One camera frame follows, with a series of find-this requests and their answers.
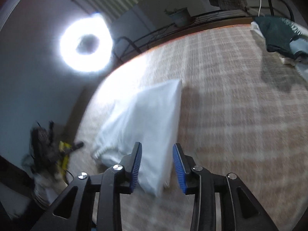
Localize white t-shirt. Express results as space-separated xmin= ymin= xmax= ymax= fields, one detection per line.
xmin=91 ymin=79 xmax=182 ymax=197

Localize black metal clothes rack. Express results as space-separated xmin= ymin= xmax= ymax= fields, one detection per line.
xmin=47 ymin=0 xmax=295 ymax=63

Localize yellow crate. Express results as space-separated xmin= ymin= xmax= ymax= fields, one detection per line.
xmin=57 ymin=141 xmax=72 ymax=180

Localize plaid beige bed cover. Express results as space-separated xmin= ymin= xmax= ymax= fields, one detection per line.
xmin=68 ymin=24 xmax=307 ymax=230

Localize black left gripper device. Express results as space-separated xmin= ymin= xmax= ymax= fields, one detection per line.
xmin=22 ymin=121 xmax=84 ymax=175

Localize green potted plant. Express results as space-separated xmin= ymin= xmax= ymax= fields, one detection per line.
xmin=164 ymin=7 xmax=192 ymax=28

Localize white folded garment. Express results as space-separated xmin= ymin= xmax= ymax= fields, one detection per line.
xmin=251 ymin=21 xmax=265 ymax=39

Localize dark green folded garment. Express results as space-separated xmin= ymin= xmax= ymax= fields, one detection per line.
xmin=254 ymin=16 xmax=307 ymax=59

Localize light blue folded garment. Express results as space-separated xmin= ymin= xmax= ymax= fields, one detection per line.
xmin=289 ymin=38 xmax=307 ymax=81

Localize bright ring light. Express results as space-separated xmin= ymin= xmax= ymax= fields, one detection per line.
xmin=59 ymin=13 xmax=113 ymax=73

